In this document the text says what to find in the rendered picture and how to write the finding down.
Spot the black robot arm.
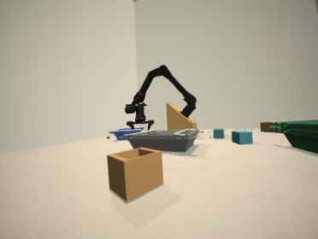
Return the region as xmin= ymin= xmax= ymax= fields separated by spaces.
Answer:
xmin=125 ymin=65 xmax=197 ymax=124

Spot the teal cube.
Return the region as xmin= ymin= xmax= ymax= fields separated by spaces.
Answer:
xmin=213 ymin=129 xmax=224 ymax=139
xmin=232 ymin=131 xmax=253 ymax=144

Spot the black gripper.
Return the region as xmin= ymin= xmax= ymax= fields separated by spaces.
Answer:
xmin=127 ymin=113 xmax=154 ymax=130

